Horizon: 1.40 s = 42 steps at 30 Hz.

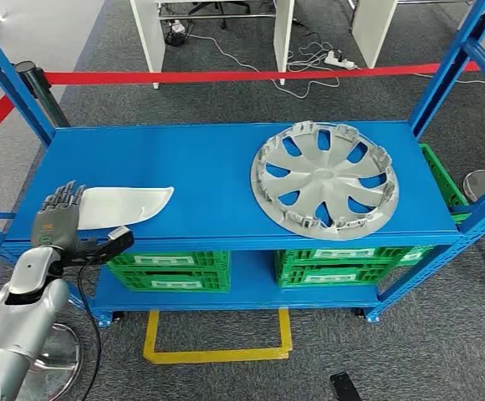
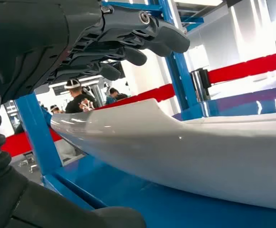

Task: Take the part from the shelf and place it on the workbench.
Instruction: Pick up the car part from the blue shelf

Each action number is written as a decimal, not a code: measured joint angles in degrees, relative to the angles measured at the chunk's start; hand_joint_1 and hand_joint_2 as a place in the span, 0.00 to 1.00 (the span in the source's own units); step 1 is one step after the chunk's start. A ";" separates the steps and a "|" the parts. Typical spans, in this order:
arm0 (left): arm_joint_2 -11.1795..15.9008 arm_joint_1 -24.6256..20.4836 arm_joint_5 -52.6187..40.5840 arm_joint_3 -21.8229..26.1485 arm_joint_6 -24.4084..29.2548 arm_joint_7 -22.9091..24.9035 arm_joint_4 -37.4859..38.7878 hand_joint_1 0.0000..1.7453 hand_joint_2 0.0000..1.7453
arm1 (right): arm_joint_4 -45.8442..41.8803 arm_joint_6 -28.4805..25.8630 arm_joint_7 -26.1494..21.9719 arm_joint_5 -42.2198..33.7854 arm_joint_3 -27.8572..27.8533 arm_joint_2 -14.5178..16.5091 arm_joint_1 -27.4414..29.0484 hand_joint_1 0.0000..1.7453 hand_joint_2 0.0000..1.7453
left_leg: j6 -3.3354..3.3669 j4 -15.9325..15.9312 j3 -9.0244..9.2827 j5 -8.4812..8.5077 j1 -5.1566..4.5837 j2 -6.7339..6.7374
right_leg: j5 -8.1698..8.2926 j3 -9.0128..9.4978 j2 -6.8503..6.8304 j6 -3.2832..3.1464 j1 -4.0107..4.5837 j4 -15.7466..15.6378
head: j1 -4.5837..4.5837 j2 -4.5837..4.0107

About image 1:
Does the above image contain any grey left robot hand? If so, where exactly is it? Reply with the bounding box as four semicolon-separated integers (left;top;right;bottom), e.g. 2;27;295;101
30;180;87;254

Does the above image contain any white curved car part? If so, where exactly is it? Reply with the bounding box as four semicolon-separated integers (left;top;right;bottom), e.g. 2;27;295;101
76;185;175;231

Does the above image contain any blue metal shelf rack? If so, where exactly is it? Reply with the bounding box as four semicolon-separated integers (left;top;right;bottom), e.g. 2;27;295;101
0;0;485;325

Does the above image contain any green plastic crate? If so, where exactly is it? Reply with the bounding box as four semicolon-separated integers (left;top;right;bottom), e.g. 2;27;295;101
275;264;395;289
274;246;410;268
107;250;230;273
394;143;472;268
116;268;231;294

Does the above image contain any chrome belt stanchion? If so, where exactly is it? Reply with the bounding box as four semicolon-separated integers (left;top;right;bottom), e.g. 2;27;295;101
15;322;84;401

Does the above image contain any black office chair base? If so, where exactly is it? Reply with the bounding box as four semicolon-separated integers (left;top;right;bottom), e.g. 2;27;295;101
186;0;252;30

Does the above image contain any silver wheel hubcap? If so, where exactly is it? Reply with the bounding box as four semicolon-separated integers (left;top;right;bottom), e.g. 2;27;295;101
249;120;400;241

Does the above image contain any white power strip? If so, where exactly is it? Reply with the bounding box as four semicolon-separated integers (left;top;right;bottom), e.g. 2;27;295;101
324;48;356;71

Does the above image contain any chrome stanchion base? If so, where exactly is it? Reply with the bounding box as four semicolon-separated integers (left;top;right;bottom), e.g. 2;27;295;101
462;169;485;204

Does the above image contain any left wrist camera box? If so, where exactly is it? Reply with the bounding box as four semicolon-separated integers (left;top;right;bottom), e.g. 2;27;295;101
75;225;135;268

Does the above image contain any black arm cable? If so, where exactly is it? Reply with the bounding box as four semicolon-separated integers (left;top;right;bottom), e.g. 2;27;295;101
77;262;102;401

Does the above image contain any white cable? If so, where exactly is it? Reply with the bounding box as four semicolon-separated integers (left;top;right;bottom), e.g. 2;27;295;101
412;70;485;86
187;33;341;101

